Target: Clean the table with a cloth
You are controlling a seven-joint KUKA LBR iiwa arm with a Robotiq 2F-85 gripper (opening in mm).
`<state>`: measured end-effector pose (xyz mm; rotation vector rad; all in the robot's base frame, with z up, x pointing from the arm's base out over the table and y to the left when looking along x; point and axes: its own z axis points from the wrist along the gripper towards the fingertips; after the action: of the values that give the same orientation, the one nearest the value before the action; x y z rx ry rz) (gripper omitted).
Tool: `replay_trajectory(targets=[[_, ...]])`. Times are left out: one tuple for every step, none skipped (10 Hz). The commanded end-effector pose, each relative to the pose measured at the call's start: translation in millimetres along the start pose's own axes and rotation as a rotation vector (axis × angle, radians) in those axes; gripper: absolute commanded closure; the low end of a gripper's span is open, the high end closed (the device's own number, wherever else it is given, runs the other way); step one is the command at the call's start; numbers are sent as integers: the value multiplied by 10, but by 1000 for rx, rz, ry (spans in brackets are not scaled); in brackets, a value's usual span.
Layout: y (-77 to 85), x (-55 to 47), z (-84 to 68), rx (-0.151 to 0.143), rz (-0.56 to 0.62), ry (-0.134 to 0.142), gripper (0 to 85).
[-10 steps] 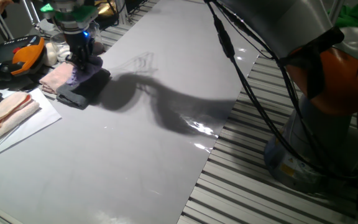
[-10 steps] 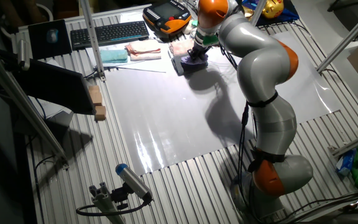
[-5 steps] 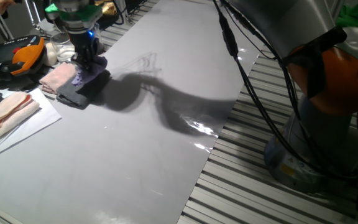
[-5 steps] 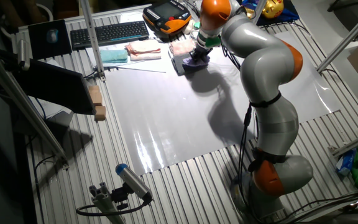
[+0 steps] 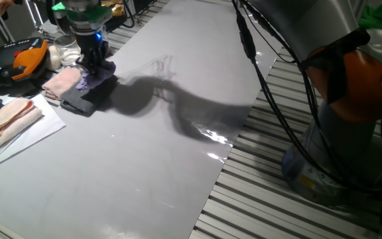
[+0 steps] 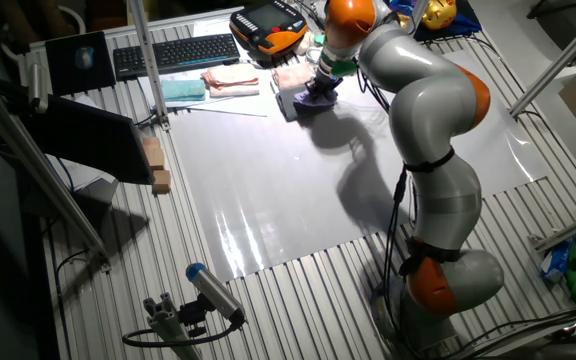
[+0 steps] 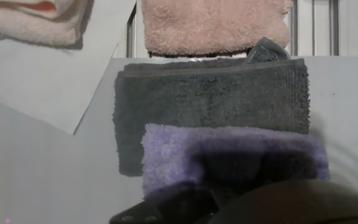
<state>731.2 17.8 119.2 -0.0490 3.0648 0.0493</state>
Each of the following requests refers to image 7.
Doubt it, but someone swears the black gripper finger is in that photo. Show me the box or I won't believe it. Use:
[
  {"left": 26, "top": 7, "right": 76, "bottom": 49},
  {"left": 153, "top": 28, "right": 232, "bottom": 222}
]
[{"left": 109, "top": 182, "right": 226, "bottom": 224}]

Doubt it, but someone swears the purple fluffy cloth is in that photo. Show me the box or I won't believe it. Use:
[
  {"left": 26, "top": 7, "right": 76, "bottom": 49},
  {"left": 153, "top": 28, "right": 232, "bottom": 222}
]
[{"left": 140, "top": 123, "right": 332, "bottom": 200}]

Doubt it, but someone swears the pink fluffy cloth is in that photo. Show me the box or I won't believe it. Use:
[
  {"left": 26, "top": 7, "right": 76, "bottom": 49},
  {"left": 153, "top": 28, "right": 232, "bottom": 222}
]
[{"left": 140, "top": 0, "right": 293, "bottom": 58}]

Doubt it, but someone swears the dark grey towel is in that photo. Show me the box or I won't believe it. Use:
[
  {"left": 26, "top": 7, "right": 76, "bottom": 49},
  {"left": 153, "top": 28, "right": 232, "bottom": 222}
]
[{"left": 112, "top": 37, "right": 311, "bottom": 178}]

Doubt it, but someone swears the grey glossy table sheet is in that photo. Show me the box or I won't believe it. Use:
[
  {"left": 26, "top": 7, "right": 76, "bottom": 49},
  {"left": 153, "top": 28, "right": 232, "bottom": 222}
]
[{"left": 0, "top": 55, "right": 358, "bottom": 224}]

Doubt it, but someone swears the white paper sheet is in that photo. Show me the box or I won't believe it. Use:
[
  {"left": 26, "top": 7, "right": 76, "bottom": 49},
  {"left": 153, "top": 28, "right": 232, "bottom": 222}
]
[{"left": 0, "top": 0, "right": 137, "bottom": 136}]

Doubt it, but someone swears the cream folded towel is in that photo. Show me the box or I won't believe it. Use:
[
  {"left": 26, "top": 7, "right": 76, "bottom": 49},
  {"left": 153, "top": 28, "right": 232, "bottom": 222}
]
[{"left": 0, "top": 0, "right": 90, "bottom": 50}]

